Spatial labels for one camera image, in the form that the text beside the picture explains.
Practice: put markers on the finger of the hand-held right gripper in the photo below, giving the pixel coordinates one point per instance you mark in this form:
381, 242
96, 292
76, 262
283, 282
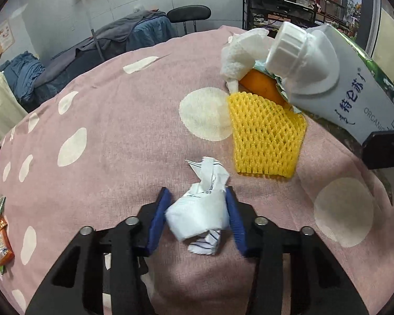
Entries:
387, 151

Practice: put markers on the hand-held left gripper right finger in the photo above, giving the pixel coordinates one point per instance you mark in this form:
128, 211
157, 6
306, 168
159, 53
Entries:
236, 223

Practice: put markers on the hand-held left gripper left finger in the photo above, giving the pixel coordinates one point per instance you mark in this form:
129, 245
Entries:
159, 216

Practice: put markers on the small white blue wrapper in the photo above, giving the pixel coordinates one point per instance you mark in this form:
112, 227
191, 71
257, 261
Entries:
197, 213

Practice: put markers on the white green milk carton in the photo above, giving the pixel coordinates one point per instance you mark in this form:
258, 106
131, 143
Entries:
331, 72

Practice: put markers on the yellow foam fruit net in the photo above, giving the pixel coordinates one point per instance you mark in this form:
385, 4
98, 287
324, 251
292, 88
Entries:
266, 137

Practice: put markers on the orange fruit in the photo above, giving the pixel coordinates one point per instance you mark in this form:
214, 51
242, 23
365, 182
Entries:
259, 85

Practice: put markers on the pile of snack packets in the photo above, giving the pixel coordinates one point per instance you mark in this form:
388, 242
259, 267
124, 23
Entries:
0, 242

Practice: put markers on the white foam wrap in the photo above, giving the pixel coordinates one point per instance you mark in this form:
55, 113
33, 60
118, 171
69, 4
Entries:
239, 55

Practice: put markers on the black trolley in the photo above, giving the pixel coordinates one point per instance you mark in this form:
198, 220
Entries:
282, 14

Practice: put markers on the massage bed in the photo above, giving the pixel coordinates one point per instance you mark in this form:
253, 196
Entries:
85, 55

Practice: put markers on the cream towel on chair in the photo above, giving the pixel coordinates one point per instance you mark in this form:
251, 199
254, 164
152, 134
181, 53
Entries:
3, 105

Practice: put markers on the grey blanket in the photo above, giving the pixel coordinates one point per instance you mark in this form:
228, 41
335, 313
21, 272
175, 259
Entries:
128, 26

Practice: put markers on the blue cloth pile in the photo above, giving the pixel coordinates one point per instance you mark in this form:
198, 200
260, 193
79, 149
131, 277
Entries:
23, 78

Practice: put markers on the black round stool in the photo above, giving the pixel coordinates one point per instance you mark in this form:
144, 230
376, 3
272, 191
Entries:
188, 13

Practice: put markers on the white floor lamp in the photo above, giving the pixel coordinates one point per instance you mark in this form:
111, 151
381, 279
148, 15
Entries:
92, 16

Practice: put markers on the wall poster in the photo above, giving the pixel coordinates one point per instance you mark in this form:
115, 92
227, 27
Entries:
4, 33

